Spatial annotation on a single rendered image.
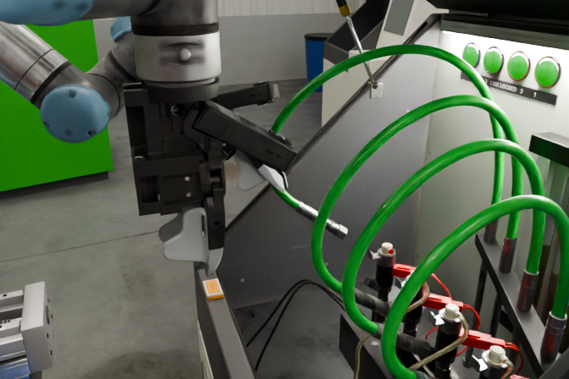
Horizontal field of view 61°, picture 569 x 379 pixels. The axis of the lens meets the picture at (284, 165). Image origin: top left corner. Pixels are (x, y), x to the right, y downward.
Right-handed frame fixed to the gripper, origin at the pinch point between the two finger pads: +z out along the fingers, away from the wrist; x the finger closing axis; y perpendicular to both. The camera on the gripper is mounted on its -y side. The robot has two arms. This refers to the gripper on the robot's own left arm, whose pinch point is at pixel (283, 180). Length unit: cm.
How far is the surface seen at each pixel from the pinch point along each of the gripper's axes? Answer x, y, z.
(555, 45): -5.5, -43.4, 10.9
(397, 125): 14.0, -18.6, 3.7
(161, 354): -109, 119, 25
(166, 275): -164, 126, 1
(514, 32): -12.3, -42.3, 6.3
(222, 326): -3.3, 26.3, 12.7
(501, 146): 16.8, -25.7, 12.6
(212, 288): -11.2, 27.5, 7.3
